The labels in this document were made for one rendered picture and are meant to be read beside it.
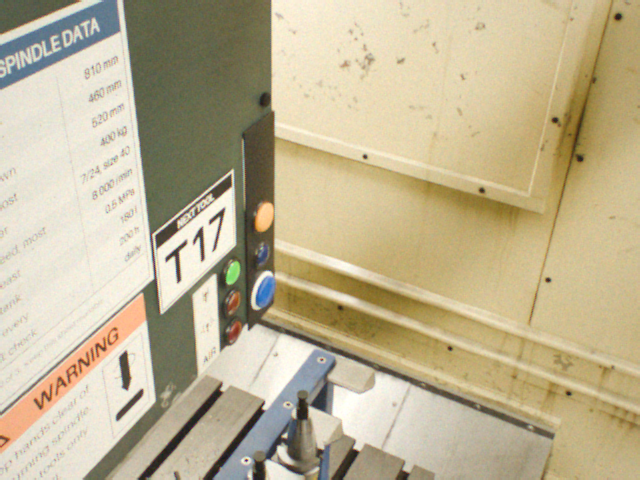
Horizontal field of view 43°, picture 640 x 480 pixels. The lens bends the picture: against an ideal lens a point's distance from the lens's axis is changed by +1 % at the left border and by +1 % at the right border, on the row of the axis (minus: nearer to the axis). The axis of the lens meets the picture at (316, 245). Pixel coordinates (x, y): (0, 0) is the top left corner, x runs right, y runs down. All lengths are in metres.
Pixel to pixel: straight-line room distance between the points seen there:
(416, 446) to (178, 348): 1.12
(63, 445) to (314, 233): 1.13
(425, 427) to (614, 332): 0.44
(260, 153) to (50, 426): 0.26
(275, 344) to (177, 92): 1.34
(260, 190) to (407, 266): 0.93
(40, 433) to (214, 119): 0.23
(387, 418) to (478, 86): 0.73
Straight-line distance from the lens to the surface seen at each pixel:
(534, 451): 1.70
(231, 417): 1.60
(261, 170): 0.65
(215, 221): 0.61
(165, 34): 0.51
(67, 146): 0.46
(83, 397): 0.55
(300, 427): 1.07
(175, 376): 0.64
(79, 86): 0.45
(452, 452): 1.69
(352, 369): 1.24
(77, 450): 0.57
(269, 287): 0.71
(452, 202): 1.45
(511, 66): 1.31
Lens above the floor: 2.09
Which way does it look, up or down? 36 degrees down
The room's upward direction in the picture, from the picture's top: 2 degrees clockwise
